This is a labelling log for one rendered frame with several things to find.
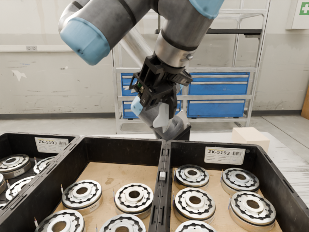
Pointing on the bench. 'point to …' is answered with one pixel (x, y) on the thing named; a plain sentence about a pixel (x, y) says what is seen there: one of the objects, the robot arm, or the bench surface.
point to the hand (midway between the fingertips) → (148, 111)
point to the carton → (250, 137)
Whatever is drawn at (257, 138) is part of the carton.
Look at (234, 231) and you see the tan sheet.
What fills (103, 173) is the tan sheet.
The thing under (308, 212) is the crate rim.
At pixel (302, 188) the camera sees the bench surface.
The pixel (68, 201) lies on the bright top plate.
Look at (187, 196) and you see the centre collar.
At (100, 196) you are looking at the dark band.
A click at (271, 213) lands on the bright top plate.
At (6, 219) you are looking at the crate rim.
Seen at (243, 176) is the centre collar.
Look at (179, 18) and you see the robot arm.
